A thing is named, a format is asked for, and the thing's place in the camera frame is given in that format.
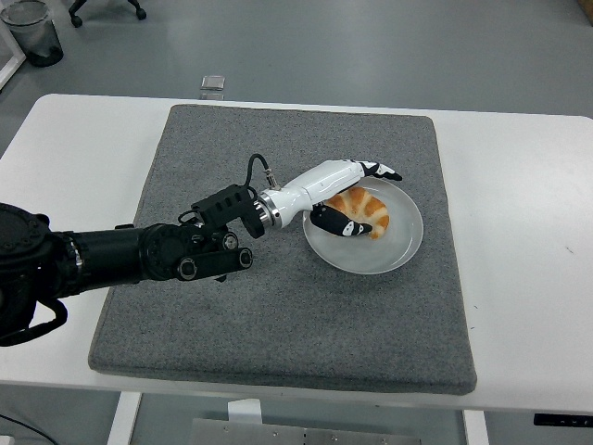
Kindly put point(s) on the black mesh trash bin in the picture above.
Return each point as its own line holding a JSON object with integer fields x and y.
{"x": 32, "y": 32}

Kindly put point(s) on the grey felt mat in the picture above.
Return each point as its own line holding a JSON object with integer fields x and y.
{"x": 231, "y": 324}

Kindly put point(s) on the round grey plate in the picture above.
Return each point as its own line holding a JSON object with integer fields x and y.
{"x": 389, "y": 250}

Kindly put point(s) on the grey metal plate with screws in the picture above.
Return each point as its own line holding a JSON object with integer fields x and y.
{"x": 278, "y": 436}

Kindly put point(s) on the black table control panel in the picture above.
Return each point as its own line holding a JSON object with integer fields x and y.
{"x": 560, "y": 419}

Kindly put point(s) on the white frame furniture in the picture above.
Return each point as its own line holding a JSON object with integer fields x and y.
{"x": 18, "y": 58}

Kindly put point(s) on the white table bracket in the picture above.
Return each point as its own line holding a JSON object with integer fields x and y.
{"x": 243, "y": 410}

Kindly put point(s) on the clear floor socket cover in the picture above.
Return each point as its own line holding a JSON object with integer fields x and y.
{"x": 214, "y": 82}

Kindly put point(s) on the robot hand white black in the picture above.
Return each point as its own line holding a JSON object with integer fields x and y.
{"x": 319, "y": 183}

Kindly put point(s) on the golden croissant bread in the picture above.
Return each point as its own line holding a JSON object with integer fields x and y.
{"x": 366, "y": 206}

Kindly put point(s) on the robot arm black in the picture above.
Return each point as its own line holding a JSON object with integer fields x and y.
{"x": 116, "y": 255}

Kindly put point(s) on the black office chair base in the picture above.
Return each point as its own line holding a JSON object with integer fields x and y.
{"x": 75, "y": 19}

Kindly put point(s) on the white table leg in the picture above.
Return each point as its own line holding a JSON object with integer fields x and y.
{"x": 475, "y": 431}
{"x": 122, "y": 422}

